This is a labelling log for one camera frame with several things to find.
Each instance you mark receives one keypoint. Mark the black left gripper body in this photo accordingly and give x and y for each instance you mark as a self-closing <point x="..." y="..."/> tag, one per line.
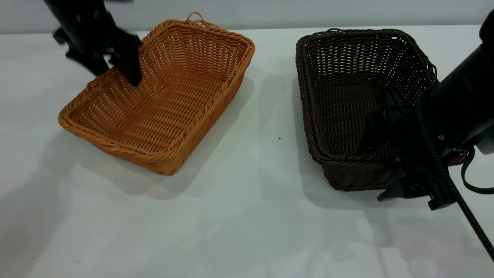
<point x="83" y="23"/>

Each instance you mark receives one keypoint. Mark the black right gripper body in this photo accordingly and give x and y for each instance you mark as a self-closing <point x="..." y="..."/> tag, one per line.
<point x="413" y="146"/>

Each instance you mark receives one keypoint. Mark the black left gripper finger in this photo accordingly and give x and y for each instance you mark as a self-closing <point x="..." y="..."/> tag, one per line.
<point x="129" y="58"/>
<point x="92" y="61"/>

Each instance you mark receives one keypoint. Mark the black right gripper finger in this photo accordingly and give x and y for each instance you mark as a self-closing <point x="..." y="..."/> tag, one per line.
<point x="401" y="190"/>
<point x="376" y="131"/>

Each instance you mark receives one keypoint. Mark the dark brown wicker basket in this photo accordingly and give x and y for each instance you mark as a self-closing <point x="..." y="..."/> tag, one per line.
<point x="343" y="96"/>

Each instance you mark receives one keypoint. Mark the light brown wicker basket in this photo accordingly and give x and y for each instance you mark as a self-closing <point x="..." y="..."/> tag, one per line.
<point x="173" y="112"/>

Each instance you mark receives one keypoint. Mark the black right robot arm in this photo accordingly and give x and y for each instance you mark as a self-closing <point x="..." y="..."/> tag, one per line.
<point x="463" y="96"/>

